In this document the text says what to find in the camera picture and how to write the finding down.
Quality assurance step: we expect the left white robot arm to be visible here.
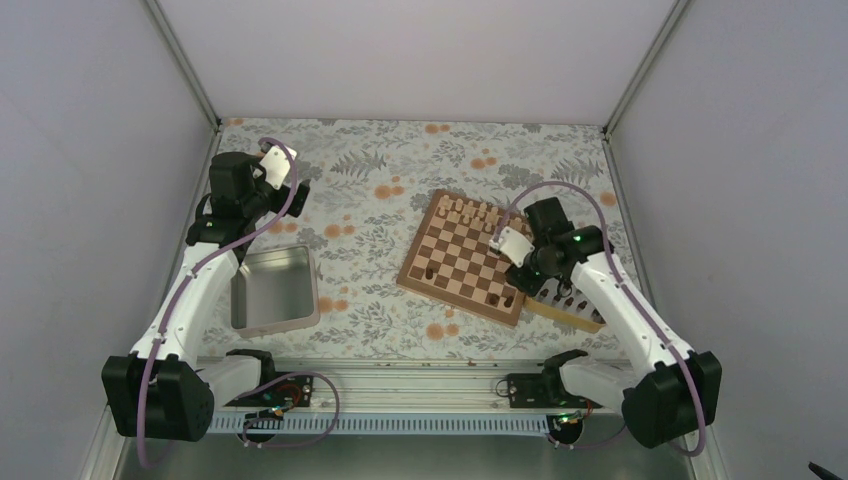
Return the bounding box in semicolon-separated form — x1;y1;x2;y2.
101;141;310;441

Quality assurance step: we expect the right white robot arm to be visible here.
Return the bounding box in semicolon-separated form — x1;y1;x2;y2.
489;198;722;456

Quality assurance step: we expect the yellow tin with dark pieces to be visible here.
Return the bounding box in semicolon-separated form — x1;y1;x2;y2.
524;279;606;334

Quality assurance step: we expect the wooden chessboard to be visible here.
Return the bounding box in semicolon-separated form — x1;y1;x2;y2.
397;190;525;328

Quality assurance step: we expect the empty silver metal tin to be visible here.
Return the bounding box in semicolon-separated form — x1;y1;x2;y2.
231;245;321;339

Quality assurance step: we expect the floral patterned table mat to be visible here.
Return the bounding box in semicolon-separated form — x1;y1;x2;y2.
202;118;635;361

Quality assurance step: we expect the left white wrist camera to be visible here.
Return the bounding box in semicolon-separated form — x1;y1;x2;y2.
259;145;297;190

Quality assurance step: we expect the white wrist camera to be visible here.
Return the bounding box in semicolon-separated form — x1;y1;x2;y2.
489;227;535;268
259;145;297;190

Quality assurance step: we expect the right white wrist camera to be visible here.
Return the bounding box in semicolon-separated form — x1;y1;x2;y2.
489;227;535;268

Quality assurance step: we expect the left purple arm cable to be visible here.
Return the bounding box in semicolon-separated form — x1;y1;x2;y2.
135;137;299;472

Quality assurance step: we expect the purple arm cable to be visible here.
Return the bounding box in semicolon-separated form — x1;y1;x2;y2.
493;180;708;458
135;137;299;472

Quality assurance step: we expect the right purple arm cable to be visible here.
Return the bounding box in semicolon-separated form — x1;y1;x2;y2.
493;180;708;458

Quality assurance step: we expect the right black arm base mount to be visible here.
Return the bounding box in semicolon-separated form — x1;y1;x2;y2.
494;373;595;444

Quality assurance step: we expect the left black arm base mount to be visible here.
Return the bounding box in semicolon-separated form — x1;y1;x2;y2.
226;375;314;421

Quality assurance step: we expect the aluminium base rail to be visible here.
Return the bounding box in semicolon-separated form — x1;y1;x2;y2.
210;360;612;446

